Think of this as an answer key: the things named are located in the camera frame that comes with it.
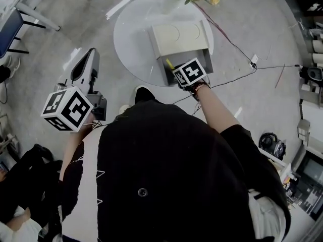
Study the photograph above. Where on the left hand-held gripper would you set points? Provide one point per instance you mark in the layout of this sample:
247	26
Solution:
68	107

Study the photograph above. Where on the round white side table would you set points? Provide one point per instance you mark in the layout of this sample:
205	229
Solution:
131	41

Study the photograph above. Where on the blue chair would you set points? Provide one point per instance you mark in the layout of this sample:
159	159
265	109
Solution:
10	29

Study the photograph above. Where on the person's left forearm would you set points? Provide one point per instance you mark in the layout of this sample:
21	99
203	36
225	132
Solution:
73	145

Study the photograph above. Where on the person's light trousers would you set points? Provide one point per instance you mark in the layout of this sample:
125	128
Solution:
270	213

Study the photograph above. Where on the black appliance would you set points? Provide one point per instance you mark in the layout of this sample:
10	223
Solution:
313	73

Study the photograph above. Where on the black monitor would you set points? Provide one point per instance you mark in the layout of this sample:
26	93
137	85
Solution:
311	183

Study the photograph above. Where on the person's black white top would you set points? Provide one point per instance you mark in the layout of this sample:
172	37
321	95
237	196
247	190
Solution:
164	173

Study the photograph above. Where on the black yellow vacuum cleaner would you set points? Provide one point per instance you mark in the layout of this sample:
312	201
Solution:
273	146

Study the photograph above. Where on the person's black white shoe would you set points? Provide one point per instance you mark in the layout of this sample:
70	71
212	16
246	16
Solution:
145	94

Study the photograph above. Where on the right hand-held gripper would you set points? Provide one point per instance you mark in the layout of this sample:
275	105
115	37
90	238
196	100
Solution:
191	72

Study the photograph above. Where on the grey drawer box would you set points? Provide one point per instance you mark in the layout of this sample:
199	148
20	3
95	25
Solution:
176	39

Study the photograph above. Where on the person's right forearm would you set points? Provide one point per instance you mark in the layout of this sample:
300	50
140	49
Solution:
217	110

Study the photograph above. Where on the white power strip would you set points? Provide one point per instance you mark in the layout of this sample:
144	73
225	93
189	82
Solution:
253	60

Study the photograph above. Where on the white vase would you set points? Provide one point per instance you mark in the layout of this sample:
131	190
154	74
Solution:
174	6

